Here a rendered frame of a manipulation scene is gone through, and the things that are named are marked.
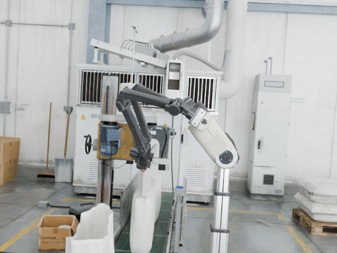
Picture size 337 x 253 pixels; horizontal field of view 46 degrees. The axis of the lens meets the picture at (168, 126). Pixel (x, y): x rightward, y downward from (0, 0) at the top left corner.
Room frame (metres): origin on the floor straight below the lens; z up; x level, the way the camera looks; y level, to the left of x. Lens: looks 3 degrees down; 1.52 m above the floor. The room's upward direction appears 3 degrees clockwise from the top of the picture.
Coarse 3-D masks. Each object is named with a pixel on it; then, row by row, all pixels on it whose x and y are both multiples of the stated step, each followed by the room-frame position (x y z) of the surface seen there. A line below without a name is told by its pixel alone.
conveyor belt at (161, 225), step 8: (168, 192) 5.15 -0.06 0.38; (168, 200) 4.71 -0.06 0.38; (160, 208) 4.32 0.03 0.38; (168, 208) 4.34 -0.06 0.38; (160, 216) 4.00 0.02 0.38; (168, 216) 4.02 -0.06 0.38; (128, 224) 3.67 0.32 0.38; (160, 224) 3.73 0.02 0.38; (128, 232) 3.44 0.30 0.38; (160, 232) 3.49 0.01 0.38; (120, 240) 3.22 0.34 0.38; (128, 240) 3.23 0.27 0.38; (152, 240) 3.27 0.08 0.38; (160, 240) 3.28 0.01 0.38; (120, 248) 3.04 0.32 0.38; (128, 248) 3.05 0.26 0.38; (152, 248) 3.08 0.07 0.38; (160, 248) 3.09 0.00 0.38
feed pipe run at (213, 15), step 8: (208, 0) 5.61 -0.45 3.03; (216, 0) 5.55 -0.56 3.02; (208, 8) 5.60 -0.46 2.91; (216, 8) 5.55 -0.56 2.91; (208, 16) 5.59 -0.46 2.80; (216, 16) 5.55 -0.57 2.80; (208, 24) 5.58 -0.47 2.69; (216, 24) 5.56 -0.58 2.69; (192, 32) 5.71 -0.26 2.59; (200, 32) 5.64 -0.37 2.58; (208, 32) 5.59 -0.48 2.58; (216, 32) 5.62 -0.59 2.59; (192, 40) 5.72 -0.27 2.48; (200, 40) 5.68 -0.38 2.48; (208, 40) 5.68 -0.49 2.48; (208, 48) 6.66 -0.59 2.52; (208, 56) 6.66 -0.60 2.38
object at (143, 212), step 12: (144, 180) 2.96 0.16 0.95; (144, 192) 2.97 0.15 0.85; (132, 204) 2.99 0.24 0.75; (144, 204) 2.93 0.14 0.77; (132, 216) 2.96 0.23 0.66; (144, 216) 2.92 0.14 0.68; (132, 228) 2.94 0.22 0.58; (144, 228) 2.92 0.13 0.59; (132, 240) 2.93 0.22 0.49; (144, 240) 2.92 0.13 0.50; (132, 252) 2.96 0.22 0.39; (144, 252) 2.95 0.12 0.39
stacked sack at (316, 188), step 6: (306, 186) 5.25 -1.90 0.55; (312, 186) 5.07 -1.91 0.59; (318, 186) 4.98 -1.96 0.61; (324, 186) 5.00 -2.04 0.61; (330, 186) 5.03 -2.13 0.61; (336, 186) 5.05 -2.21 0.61; (312, 192) 4.96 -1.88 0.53; (318, 192) 4.94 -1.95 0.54; (324, 192) 4.94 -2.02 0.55; (330, 192) 4.93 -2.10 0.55; (336, 192) 4.92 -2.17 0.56
